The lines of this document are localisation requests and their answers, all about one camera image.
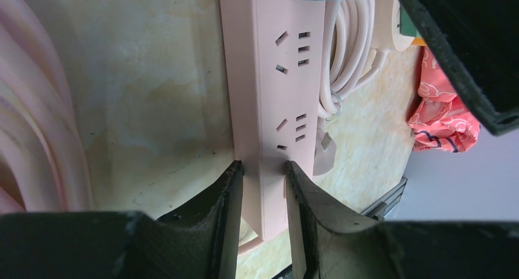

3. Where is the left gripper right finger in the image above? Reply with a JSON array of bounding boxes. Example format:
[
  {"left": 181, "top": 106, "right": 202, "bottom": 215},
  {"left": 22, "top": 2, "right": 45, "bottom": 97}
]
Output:
[{"left": 286, "top": 161, "right": 518, "bottom": 278}]

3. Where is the pink long power strip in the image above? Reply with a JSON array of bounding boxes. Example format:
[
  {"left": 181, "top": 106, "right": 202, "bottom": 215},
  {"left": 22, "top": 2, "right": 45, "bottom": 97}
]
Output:
[{"left": 0, "top": 0, "right": 326, "bottom": 256}]

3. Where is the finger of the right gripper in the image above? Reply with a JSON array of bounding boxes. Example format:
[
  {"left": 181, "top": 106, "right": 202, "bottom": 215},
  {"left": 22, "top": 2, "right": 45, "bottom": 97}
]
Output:
[{"left": 399, "top": 0, "right": 518, "bottom": 136}]

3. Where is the green charger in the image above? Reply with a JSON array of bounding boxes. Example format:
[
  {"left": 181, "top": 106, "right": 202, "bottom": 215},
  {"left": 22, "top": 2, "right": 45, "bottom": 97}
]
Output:
[{"left": 400, "top": 6, "right": 422, "bottom": 38}]

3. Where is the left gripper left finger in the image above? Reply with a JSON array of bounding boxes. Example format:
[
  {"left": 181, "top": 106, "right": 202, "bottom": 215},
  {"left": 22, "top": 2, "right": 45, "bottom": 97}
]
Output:
[{"left": 1, "top": 161, "right": 244, "bottom": 278}]

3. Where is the pink plastic bag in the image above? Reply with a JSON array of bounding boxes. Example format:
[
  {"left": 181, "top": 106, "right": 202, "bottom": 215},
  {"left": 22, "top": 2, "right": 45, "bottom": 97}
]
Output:
[{"left": 408, "top": 47, "right": 481, "bottom": 153}]

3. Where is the orange power strip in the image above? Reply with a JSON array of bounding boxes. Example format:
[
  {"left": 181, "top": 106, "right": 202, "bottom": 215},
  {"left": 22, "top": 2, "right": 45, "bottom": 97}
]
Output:
[{"left": 412, "top": 37, "right": 427, "bottom": 47}]

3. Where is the pink round power strip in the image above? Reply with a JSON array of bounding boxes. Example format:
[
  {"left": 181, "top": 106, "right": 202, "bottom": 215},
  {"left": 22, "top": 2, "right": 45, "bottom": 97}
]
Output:
[{"left": 313, "top": 0, "right": 413, "bottom": 176}]

